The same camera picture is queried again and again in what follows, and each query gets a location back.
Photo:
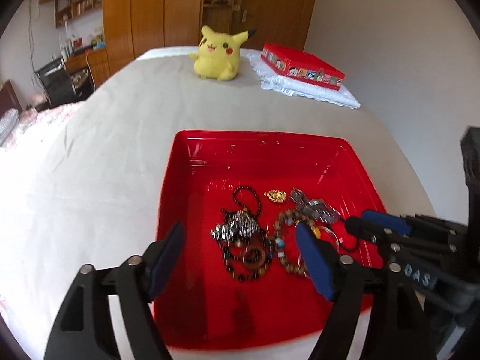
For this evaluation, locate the silver bangle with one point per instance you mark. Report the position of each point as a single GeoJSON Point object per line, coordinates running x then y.
{"type": "Point", "coordinates": [335, 238]}

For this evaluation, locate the yellow plush toy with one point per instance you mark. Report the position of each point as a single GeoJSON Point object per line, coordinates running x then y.
{"type": "Point", "coordinates": [217, 60]}

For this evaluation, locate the dark wooden footboard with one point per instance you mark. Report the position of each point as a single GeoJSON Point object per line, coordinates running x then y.
{"type": "Point", "coordinates": [9, 97]}

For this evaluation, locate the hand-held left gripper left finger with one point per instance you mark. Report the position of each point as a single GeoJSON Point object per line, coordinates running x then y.
{"type": "Point", "coordinates": [168, 257]}

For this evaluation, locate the gold leaf brooch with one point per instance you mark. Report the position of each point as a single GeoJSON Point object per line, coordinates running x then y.
{"type": "Point", "coordinates": [275, 196]}

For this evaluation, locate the pink floral blanket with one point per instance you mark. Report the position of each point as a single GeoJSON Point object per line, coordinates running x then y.
{"type": "Point", "coordinates": [45, 116]}

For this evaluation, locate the assorted desk clutter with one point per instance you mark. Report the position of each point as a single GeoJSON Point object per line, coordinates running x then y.
{"type": "Point", "coordinates": [80, 43]}

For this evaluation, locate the white lace cloth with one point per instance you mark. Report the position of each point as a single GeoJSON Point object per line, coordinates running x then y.
{"type": "Point", "coordinates": [318, 95]}

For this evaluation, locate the red plastic tray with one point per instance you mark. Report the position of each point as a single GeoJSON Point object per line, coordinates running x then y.
{"type": "Point", "coordinates": [210, 300]}

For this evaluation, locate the wooden desk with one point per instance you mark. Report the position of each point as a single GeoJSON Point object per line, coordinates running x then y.
{"type": "Point", "coordinates": [99, 65]}

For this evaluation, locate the black office chair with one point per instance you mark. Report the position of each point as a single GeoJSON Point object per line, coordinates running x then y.
{"type": "Point", "coordinates": [60, 82]}

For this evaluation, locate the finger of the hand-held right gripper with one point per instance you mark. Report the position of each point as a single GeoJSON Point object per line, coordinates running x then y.
{"type": "Point", "coordinates": [360, 227]}
{"type": "Point", "coordinates": [386, 219]}

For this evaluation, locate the red printed box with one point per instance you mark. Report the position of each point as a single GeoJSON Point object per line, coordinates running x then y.
{"type": "Point", "coordinates": [300, 58]}

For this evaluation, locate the wooden wardrobe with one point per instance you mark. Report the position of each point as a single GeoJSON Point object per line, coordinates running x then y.
{"type": "Point", "coordinates": [150, 7]}

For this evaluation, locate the wooden bookshelf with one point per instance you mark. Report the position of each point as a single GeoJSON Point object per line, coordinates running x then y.
{"type": "Point", "coordinates": [80, 3]}

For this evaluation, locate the wooden door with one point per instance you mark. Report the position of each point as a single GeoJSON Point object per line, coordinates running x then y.
{"type": "Point", "coordinates": [281, 7]}

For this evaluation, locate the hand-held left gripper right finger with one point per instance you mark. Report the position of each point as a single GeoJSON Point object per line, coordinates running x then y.
{"type": "Point", "coordinates": [315, 260]}

